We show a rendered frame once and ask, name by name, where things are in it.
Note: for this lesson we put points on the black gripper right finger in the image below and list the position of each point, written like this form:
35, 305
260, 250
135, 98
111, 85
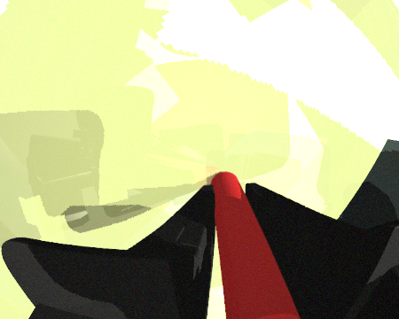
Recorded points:
330, 267

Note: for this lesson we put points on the red peg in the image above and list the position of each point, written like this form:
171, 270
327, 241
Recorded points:
253, 286

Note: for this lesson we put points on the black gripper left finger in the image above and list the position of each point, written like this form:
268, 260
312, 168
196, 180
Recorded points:
167, 275

